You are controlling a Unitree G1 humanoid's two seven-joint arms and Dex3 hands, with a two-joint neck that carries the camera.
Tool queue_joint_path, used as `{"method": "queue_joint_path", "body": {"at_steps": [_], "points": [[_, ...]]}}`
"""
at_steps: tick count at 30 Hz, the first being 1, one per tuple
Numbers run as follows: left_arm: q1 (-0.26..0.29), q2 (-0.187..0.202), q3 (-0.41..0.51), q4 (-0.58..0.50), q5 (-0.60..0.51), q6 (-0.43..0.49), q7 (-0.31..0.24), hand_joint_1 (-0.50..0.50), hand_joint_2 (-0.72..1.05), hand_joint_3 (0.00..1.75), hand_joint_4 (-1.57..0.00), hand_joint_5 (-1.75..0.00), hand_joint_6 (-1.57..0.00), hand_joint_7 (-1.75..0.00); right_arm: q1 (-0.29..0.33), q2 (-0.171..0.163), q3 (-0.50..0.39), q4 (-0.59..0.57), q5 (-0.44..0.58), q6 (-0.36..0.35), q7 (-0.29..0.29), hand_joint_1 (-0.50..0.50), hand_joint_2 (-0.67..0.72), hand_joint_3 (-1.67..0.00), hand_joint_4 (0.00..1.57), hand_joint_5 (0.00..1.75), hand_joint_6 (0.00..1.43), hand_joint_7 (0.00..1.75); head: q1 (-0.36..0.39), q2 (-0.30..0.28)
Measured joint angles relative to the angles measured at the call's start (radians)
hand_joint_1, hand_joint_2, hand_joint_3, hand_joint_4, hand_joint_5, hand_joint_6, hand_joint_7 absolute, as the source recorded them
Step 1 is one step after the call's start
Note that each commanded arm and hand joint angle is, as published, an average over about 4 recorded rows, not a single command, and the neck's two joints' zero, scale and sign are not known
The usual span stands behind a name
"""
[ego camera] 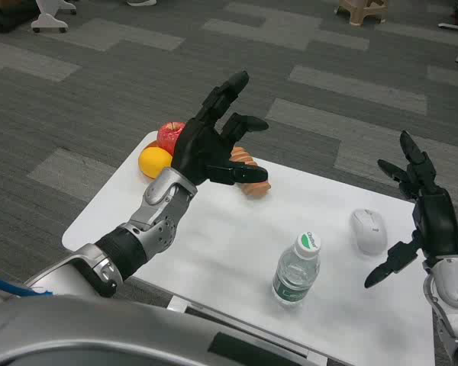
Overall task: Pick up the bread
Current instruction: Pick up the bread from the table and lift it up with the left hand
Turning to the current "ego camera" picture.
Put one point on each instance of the clear water bottle green label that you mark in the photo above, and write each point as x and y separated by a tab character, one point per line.
294	274

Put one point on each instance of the red apple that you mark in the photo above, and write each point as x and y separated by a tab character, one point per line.
168	135

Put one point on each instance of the white partition on castors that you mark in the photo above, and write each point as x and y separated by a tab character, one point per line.
49	21

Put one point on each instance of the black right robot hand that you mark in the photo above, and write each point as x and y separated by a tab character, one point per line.
437	221

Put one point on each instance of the white computer mouse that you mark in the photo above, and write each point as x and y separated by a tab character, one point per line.
368	232

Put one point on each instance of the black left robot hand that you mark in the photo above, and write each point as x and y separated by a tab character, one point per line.
202	148

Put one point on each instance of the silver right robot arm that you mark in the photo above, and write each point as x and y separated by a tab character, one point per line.
454	282

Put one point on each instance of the ridged brown bread roll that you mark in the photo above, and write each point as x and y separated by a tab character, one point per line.
257	188

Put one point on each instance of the orange plate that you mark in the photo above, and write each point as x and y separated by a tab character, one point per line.
152	145

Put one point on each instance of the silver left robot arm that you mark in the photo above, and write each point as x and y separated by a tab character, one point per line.
156	221

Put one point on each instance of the silver robot chest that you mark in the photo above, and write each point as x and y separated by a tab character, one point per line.
99	328

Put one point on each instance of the yellow lemon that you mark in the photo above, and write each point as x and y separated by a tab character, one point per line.
152	162

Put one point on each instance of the beige plastic stool dark seat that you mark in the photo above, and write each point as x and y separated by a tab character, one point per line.
362	9

